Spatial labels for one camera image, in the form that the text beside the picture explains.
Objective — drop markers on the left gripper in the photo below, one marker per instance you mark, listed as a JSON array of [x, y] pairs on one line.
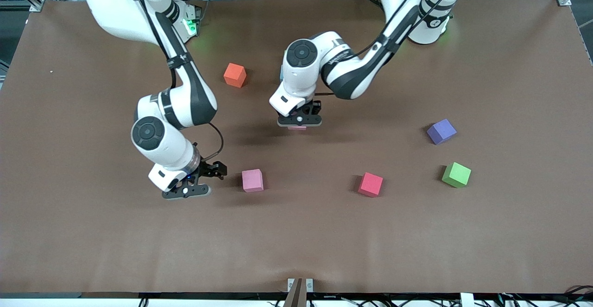
[[314, 108]]

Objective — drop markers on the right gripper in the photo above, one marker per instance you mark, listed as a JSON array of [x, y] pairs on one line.
[[209, 168]]

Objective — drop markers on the pink foam cube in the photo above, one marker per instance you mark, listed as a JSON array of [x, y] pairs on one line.
[[252, 180], [296, 128]]

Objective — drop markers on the red foam cube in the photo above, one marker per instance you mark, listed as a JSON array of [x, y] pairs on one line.
[[370, 184]]

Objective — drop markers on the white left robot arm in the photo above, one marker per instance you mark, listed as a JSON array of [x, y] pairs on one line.
[[301, 75]]

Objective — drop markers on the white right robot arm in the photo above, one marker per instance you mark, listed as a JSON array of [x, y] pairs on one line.
[[162, 145]]

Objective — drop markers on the orange foam cube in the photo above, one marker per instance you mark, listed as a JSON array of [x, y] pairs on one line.
[[234, 76]]

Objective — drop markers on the brown table cover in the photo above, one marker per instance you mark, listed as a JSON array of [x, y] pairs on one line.
[[296, 233]]

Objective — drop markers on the purple foam cube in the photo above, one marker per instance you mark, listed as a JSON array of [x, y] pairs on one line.
[[441, 131]]

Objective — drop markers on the green foam cube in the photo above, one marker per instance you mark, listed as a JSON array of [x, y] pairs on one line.
[[456, 175]]

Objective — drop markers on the small white box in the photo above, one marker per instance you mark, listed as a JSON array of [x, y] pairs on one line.
[[467, 300]]

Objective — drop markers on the metal mount bracket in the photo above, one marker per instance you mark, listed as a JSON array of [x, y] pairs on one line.
[[300, 291]]

